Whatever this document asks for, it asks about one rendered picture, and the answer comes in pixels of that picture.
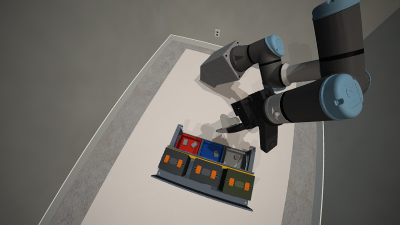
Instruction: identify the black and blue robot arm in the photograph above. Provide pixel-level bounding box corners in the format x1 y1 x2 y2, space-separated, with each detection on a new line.
229 0 371 153

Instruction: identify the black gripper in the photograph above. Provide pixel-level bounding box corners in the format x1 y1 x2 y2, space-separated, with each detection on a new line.
215 86 282 133

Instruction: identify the red bin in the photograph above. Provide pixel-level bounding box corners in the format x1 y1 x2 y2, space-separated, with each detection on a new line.
175 133 202 155

